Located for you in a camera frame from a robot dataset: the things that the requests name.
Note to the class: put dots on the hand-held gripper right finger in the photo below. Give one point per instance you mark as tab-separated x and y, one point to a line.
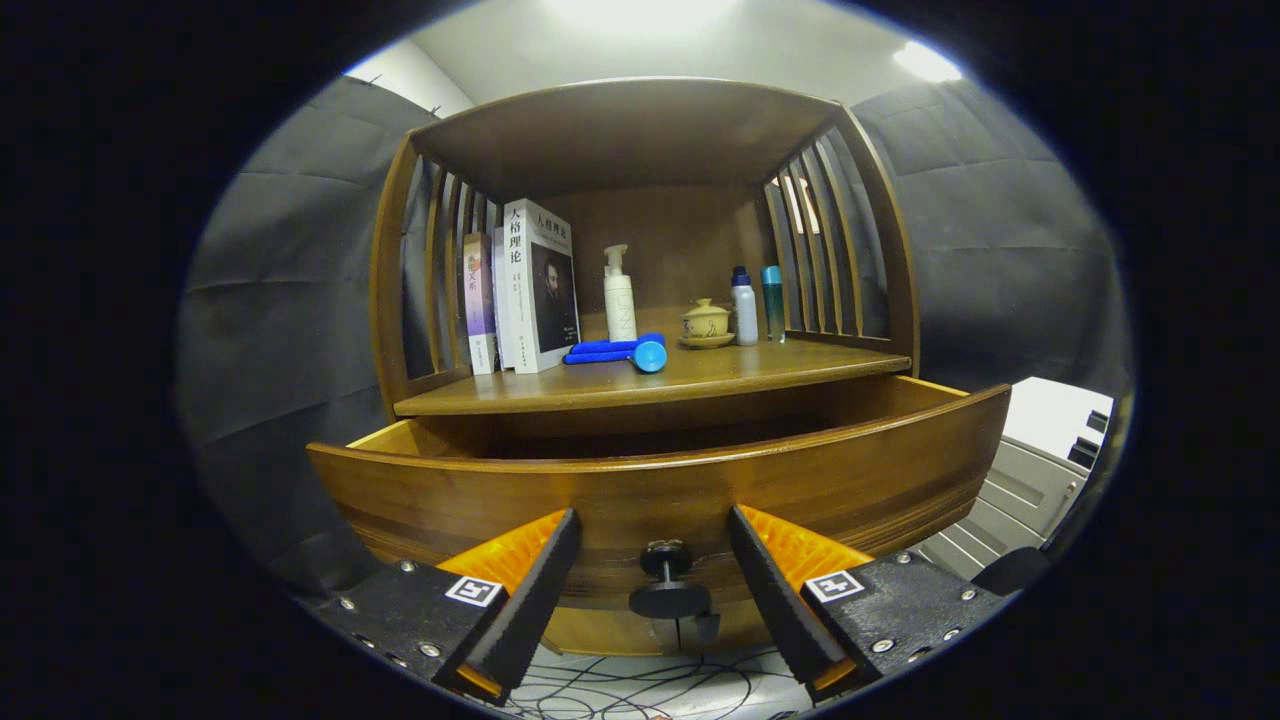
775	600

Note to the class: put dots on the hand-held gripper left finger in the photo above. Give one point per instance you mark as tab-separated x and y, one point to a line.
535	600

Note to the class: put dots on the brown wooden drawer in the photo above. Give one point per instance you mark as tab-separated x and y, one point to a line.
640	490

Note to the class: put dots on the blue cleanser tube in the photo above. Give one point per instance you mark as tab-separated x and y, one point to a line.
650	357

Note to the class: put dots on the wooden countertop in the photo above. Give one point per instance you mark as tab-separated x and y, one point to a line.
700	375

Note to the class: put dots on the grey metal filing cabinet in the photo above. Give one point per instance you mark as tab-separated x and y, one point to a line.
1040	480

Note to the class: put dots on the brown wooden cabinet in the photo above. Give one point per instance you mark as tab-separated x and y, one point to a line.
620	130

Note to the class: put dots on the blue folded cloth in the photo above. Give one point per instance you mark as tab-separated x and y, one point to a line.
590	356

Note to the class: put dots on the beige saucer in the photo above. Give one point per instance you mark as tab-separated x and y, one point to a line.
706	342

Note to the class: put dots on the thin white book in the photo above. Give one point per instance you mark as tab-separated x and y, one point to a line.
498	320

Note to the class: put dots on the beige lidded teacup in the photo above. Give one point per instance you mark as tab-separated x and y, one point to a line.
706	322

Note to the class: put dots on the white bottle dark blue cap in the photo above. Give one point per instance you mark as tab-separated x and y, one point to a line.
745	315

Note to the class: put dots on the teal clear bottle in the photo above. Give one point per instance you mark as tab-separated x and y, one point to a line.
772	305

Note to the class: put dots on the white pump bottle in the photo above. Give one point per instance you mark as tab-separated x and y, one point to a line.
620	310

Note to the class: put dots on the purple book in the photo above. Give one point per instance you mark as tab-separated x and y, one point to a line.
478	300

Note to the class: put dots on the thick white portrait book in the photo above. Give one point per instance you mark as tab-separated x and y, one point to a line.
550	290

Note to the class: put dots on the small ceiling light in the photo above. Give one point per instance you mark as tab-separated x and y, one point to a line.
925	62

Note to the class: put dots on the large ceiling light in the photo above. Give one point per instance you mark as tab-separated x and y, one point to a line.
640	10

